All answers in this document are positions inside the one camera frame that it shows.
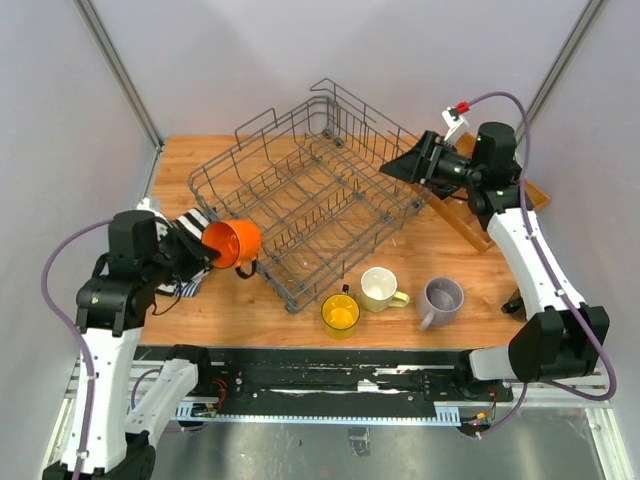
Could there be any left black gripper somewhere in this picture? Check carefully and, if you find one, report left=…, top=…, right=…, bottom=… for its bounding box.
left=144, top=218, right=222, bottom=285

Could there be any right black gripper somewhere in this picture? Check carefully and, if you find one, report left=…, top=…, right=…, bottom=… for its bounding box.
left=378, top=131, right=481, bottom=190

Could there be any orange ceramic mug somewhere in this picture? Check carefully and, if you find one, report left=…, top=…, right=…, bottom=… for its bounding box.
left=202, top=220, right=262, bottom=279

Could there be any yellow enamel mug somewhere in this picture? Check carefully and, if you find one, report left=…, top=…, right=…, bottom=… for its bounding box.
left=321, top=284, right=361, bottom=340

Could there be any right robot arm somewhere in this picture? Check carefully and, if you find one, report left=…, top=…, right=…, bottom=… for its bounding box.
left=380, top=122, right=610, bottom=400

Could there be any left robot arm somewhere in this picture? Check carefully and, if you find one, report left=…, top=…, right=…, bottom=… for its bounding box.
left=42, top=208, right=216, bottom=479

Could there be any black white striped cloth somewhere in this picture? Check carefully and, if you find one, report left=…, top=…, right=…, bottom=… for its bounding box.
left=155, top=208, right=214, bottom=297

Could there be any wooden compartment tray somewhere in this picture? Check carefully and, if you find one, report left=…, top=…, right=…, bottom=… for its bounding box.
left=398, top=128, right=551, bottom=254

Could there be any cream ceramic mug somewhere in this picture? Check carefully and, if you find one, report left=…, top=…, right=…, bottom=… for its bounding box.
left=360, top=267, right=410, bottom=313

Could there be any lilac ceramic mug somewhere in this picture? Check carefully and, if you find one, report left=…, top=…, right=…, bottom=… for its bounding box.
left=416, top=277, right=464, bottom=331

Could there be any black mug white inside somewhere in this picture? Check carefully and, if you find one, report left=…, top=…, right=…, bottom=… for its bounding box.
left=501, top=296, right=526, bottom=321

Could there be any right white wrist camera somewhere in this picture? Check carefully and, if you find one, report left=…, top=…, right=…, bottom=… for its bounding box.
left=441, top=107, right=469, bottom=145

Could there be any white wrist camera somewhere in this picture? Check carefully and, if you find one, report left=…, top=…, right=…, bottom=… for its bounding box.
left=135, top=197, right=161, bottom=215
left=441, top=107, right=469, bottom=145

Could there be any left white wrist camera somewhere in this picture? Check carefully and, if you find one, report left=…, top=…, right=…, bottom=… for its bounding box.
left=135, top=197, right=161, bottom=215

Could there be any grey wire dish rack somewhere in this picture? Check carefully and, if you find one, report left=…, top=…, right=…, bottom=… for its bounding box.
left=188, top=79, right=431, bottom=313

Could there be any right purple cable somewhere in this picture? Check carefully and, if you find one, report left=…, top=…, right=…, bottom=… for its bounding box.
left=457, top=91, right=618, bottom=401

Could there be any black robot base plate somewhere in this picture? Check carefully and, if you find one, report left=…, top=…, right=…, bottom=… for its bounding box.
left=134, top=344, right=515, bottom=419

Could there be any right aluminium frame post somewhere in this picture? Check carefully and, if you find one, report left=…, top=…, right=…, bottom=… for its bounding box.
left=523, top=0, right=609, bottom=127

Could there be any aluminium frame post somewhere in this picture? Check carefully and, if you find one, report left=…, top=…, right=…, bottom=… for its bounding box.
left=73, top=0, right=165, bottom=151
left=523, top=0, right=609, bottom=127

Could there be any slotted cable duct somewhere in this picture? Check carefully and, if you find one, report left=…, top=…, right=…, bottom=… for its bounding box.
left=172, top=396, right=462, bottom=427

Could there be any left aluminium frame post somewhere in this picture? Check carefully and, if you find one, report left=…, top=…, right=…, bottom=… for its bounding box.
left=73, top=0, right=165, bottom=151

